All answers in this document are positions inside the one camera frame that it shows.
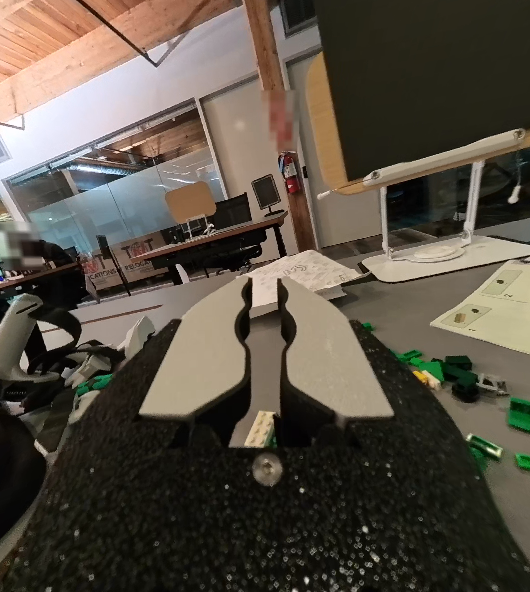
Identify pile of green bricks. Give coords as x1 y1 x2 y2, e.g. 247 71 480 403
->
362 321 530 475

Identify small black monitor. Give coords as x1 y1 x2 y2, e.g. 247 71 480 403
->
252 174 280 217

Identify printed cardboard box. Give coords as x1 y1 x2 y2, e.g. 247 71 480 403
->
85 231 164 290

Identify wooden-backed screen on stand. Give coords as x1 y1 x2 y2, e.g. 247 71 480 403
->
165 181 217 241

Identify brown office desk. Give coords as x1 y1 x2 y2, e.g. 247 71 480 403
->
0 261 85 306
136 210 289 278

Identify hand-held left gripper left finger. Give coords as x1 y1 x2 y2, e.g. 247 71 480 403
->
138 276 252 441

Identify green plastic parts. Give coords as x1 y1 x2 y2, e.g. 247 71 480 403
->
76 374 113 395

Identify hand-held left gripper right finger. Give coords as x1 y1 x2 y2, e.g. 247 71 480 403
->
274 277 396 447

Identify wooden post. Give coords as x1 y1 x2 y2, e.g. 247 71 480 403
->
244 0 317 253

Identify white plastic part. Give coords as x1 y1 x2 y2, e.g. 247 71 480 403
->
124 316 156 357

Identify white pistol grip with straps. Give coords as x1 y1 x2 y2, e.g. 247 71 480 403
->
0 294 122 384

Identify black office chair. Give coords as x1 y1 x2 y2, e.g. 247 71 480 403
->
212 192 263 269

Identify white printed paper bag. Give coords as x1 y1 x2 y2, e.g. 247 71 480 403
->
237 250 372 320

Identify white desk lamp board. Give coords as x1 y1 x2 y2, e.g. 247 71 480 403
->
306 0 530 284

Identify high vent grille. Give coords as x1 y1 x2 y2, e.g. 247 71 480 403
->
280 0 319 38

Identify red fire extinguisher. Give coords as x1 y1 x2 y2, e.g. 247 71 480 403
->
278 150 303 195

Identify white studded brick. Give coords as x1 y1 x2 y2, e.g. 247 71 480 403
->
244 410 277 447

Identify grey desk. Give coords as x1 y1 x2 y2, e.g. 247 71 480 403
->
0 222 530 592

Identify pale green instruction booklet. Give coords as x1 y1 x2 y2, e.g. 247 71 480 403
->
430 238 530 364

